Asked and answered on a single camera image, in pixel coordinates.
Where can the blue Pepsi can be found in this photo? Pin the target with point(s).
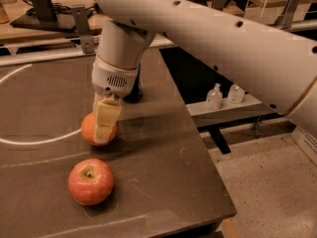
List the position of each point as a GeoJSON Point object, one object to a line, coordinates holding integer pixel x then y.
{"type": "Point", "coordinates": [136, 94]}

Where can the orange fruit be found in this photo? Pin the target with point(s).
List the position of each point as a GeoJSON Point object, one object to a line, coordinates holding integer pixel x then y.
{"type": "Point", "coordinates": [87, 131]}

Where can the clear sanitizer bottle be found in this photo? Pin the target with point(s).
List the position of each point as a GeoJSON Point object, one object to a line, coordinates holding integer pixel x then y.
{"type": "Point", "coordinates": [214, 98]}
{"type": "Point", "coordinates": [236, 94]}

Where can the metal bracket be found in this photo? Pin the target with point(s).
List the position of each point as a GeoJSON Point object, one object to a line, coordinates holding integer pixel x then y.
{"type": "Point", "coordinates": [81, 22]}
{"type": "Point", "coordinates": [218, 4]}
{"type": "Point", "coordinates": [285, 19]}

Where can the left metal bracket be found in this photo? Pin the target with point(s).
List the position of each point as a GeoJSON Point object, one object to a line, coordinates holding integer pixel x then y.
{"type": "Point", "coordinates": [81, 22]}

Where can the left clear sanitizer bottle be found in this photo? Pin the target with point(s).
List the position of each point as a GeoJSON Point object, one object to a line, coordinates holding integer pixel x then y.
{"type": "Point", "coordinates": [214, 98]}

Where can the middle metal bracket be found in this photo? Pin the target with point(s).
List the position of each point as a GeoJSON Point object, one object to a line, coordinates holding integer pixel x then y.
{"type": "Point", "coordinates": [218, 4]}

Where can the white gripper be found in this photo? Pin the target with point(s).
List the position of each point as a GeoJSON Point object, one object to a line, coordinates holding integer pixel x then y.
{"type": "Point", "coordinates": [114, 79]}

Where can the black monitor stand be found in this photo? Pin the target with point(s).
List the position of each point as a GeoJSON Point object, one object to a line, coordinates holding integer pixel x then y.
{"type": "Point", "coordinates": [45, 18]}

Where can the right clear sanitizer bottle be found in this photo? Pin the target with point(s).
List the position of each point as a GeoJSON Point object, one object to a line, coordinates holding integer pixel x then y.
{"type": "Point", "coordinates": [236, 94]}

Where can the right metal bracket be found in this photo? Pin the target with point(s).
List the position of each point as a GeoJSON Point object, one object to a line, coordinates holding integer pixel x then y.
{"type": "Point", "coordinates": [285, 19]}

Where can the metal rail bar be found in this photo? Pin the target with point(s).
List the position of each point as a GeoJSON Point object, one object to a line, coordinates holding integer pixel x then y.
{"type": "Point", "coordinates": [48, 51]}

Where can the red apple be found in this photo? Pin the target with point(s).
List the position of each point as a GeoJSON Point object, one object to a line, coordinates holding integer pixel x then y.
{"type": "Point", "coordinates": [90, 182]}

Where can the white printed sign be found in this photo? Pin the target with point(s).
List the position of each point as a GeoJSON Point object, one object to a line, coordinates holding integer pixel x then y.
{"type": "Point", "coordinates": [306, 143]}

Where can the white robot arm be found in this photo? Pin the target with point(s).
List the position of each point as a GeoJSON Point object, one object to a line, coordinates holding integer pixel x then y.
{"type": "Point", "coordinates": [276, 67]}

